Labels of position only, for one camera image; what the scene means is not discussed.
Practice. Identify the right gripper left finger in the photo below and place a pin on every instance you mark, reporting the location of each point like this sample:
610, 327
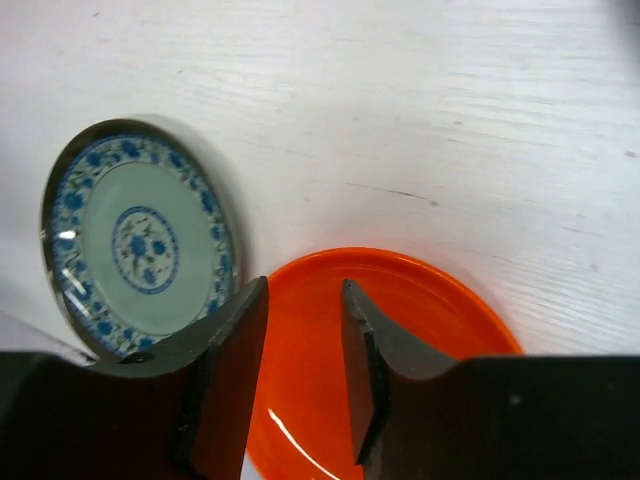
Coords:
180, 409

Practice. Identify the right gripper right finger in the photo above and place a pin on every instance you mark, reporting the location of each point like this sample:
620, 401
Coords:
417, 413

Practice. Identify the orange round plate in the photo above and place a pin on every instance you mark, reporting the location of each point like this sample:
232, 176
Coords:
300, 425

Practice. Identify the blue white patterned plate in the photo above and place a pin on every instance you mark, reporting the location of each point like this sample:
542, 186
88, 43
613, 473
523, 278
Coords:
140, 233

